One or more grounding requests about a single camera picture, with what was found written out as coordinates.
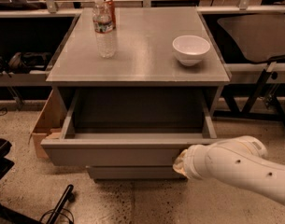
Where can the grey metal shelf rail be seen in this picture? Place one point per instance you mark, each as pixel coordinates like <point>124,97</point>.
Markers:
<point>142,6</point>

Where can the black chair base left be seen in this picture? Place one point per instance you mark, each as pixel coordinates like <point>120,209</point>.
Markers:
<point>8,216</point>

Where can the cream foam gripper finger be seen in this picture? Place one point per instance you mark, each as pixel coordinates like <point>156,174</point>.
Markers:
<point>179,163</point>

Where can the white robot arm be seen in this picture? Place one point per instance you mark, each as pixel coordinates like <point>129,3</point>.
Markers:
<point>239,162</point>

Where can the grey drawer cabinet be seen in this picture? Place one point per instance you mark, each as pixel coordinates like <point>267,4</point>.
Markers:
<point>144,56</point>

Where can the brown cardboard box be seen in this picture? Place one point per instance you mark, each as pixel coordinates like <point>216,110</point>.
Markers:
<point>50,121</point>

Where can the grey drawer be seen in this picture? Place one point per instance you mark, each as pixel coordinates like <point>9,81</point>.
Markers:
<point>133,172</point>
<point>132,127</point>

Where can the clear plastic water bottle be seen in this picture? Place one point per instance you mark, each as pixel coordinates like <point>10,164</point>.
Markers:
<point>104,29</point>

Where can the grey top drawer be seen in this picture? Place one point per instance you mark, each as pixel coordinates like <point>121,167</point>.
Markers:
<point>132,127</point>

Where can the dark headset on shelf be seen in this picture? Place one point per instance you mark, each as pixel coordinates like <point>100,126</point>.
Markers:
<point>25,62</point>

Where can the red soda can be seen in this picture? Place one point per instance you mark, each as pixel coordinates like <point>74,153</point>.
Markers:
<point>111,6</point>

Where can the grey bottom drawer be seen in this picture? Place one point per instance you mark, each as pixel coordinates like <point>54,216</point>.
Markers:
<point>133,172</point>

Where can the white ceramic bowl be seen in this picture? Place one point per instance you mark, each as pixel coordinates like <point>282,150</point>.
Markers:
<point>190,49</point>

